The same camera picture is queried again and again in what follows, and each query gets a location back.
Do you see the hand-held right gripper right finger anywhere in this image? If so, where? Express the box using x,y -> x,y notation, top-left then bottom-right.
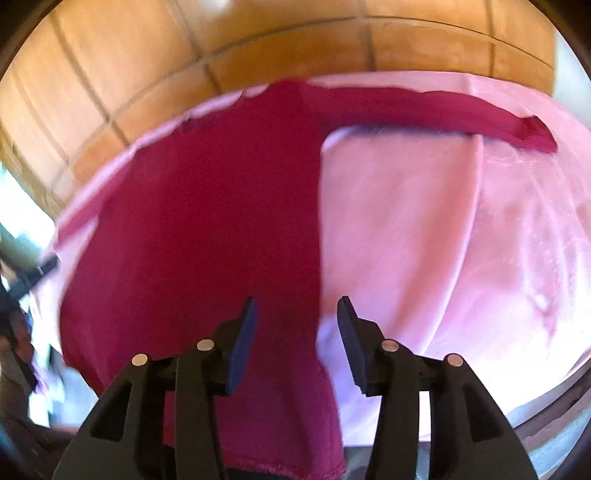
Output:
337,296 -> 539,480

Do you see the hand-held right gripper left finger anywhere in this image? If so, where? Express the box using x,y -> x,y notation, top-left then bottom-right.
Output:
52,296 -> 257,480

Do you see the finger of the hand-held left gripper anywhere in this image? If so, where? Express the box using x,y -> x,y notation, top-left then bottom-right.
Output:
14,254 -> 61,296

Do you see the red long-sleeve shirt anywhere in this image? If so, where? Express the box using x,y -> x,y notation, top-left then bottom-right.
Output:
55,79 -> 558,480

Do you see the pink blanket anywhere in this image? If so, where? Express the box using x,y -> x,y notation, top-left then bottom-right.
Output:
28,71 -> 591,448

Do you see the wooden wardrobe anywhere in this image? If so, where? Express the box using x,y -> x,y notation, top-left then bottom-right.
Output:
0,0 -> 568,208

